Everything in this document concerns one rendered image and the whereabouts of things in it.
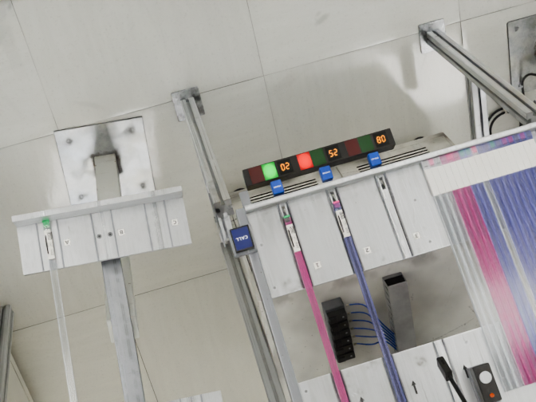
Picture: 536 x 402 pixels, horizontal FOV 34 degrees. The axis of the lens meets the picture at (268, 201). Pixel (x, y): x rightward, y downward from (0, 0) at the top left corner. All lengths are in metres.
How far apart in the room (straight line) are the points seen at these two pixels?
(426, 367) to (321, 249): 0.32
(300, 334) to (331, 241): 0.41
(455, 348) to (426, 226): 0.26
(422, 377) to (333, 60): 1.08
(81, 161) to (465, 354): 1.25
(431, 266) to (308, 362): 0.40
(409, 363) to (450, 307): 0.49
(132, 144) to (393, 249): 0.97
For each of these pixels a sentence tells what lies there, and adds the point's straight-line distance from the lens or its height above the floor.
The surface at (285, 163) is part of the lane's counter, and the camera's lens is 1.88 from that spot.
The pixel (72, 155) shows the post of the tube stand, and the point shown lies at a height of 0.01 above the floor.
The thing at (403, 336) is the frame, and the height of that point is 0.66.
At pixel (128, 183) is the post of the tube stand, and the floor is 0.01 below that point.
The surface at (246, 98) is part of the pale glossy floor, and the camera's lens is 2.52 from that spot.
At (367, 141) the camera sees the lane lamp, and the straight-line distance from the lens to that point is 1.91.
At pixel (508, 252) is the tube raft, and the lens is 1.88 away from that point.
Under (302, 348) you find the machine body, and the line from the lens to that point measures 2.20.
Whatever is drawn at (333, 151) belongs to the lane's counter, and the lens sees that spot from 1.90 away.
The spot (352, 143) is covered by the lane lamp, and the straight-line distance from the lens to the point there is 1.91.
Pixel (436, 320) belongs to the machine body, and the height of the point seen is 0.62.
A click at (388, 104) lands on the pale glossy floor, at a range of 2.64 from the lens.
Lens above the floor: 2.30
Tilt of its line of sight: 60 degrees down
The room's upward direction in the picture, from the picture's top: 156 degrees clockwise
